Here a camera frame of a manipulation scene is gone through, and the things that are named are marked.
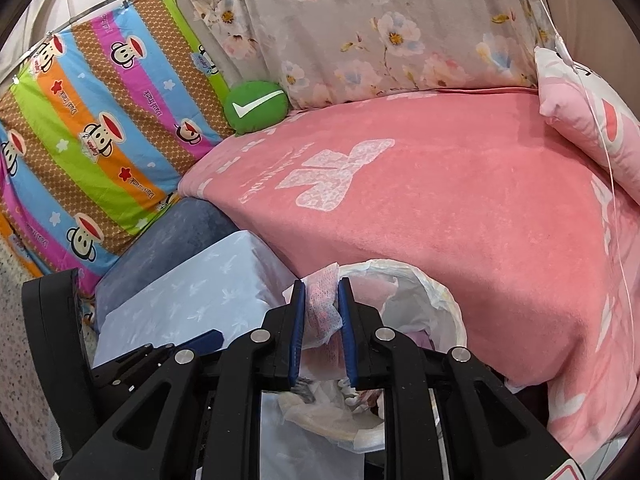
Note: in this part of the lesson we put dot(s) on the green round check mark cushion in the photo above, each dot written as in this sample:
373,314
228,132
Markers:
255,107

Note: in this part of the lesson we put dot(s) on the light blue printed cushion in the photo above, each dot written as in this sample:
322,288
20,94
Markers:
200,285

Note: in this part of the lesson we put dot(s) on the white waste bin with liner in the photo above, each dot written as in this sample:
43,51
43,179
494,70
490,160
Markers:
450,320

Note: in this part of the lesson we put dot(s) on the white wipe with pink dots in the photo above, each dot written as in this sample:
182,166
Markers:
320,310

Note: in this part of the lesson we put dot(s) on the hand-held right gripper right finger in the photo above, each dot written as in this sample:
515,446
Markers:
346,330

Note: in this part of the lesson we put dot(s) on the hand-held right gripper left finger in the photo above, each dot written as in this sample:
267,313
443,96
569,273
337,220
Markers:
298,330

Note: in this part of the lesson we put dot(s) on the striped monkey print sheet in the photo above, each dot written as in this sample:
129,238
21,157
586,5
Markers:
100,110

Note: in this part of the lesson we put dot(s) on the grey floral blanket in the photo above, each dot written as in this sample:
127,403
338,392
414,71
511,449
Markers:
375,20

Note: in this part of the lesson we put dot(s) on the beige curtain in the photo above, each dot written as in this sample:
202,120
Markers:
600,5

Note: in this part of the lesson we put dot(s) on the curved metal rod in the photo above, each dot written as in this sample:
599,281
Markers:
100,7

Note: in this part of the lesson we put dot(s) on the pink blanket with bow print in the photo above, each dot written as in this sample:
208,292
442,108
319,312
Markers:
450,210

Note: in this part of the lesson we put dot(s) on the pink and white pillow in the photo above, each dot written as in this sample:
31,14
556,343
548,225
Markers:
585,110

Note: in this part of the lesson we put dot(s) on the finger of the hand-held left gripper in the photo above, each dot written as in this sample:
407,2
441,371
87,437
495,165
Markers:
200,342

